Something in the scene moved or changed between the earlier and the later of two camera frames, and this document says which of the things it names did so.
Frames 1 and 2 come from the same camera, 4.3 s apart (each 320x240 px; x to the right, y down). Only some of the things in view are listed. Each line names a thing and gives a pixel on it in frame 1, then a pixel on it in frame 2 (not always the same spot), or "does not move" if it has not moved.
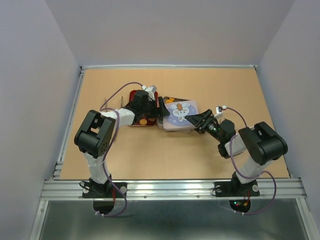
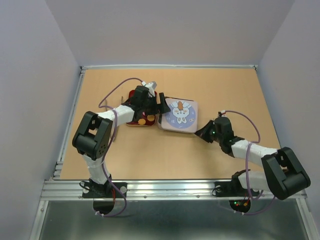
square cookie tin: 176,122 does not move
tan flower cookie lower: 143,122 does not move
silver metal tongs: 122,102 does not move
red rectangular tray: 150,120 does not move
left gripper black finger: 162,111 -> 164,107
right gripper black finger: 199,120 -> 207,132
